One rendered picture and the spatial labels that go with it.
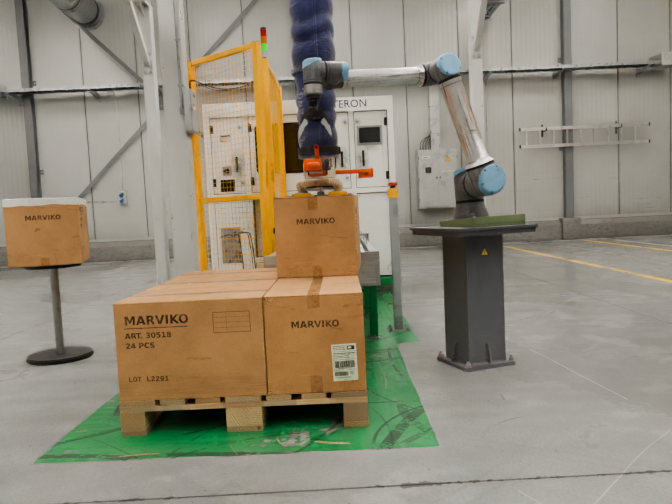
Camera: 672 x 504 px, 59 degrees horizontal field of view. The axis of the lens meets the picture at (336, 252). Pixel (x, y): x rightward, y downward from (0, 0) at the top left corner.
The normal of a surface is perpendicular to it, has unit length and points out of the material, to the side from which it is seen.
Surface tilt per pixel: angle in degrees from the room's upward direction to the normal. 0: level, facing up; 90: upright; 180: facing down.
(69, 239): 90
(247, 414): 90
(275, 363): 90
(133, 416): 90
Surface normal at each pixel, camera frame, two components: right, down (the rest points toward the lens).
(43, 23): 0.02, 0.07
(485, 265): 0.36, 0.05
